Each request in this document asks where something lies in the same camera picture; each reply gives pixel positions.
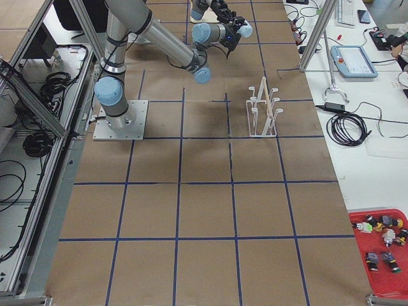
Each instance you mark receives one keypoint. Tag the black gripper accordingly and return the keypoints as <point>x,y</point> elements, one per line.
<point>225,11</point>
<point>234,37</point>

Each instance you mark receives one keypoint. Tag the light blue cup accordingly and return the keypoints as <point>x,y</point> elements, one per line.
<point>245,30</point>

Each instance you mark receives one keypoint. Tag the cream plastic tray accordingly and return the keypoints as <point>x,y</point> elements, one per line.
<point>208,17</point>

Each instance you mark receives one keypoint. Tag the black power adapter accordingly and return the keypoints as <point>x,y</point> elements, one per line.
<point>334,107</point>

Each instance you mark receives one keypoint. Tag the white keyboard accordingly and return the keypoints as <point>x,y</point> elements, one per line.
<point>345,16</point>

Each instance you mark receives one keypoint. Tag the blue teach pendant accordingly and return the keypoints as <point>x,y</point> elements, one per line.
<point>353,62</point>

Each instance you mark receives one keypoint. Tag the black smartphone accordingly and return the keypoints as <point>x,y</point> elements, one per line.
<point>363,16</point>

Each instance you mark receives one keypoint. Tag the red parts tray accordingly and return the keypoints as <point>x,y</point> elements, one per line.
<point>381,236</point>

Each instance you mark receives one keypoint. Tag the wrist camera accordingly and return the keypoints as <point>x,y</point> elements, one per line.
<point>237,22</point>

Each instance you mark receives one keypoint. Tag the white wire cup rack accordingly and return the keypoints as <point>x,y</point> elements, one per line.
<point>261,112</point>

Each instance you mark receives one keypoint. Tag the aluminium frame post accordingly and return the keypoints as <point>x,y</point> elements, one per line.
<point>319,28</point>

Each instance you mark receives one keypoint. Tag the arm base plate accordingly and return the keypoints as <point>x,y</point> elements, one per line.
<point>130,126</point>

